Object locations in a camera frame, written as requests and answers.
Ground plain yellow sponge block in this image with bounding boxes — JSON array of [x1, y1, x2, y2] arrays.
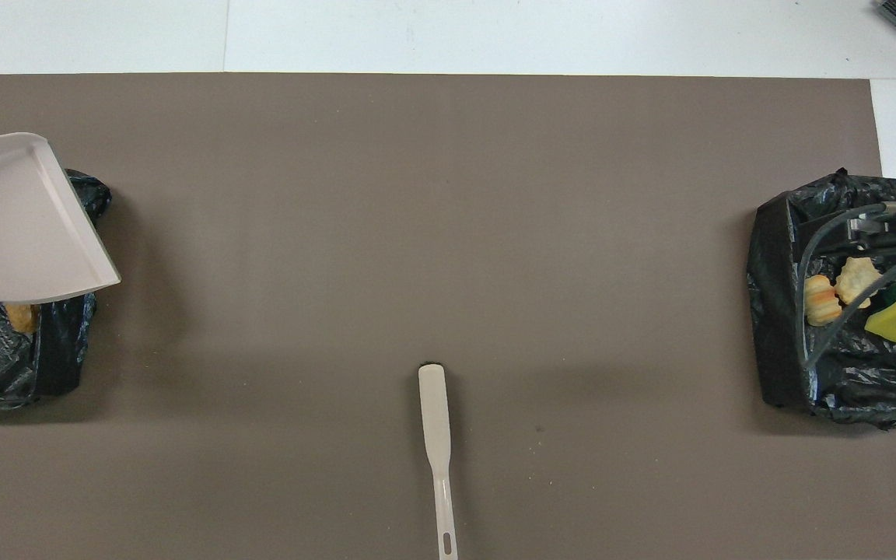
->
[[864, 297, 896, 345]]

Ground brown table mat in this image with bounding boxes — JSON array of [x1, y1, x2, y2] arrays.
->
[[0, 73, 896, 560]]

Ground beige plastic dustpan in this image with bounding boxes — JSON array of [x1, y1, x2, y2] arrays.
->
[[0, 132, 122, 305]]

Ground beige hand brush black bristles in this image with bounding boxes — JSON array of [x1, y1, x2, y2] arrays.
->
[[418, 362, 459, 560]]

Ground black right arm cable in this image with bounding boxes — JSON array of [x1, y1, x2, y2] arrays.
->
[[796, 204, 896, 371]]

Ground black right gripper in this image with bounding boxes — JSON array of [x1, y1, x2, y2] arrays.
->
[[845, 201, 896, 254]]

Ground orange-brown bread roll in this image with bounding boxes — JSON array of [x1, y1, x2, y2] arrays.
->
[[4, 303, 41, 334]]

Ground beige foam chunk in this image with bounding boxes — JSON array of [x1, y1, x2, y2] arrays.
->
[[835, 257, 883, 307], [803, 274, 844, 326]]

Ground bin lined with black bag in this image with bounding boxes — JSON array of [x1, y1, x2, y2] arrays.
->
[[0, 169, 112, 410], [746, 168, 896, 430]]

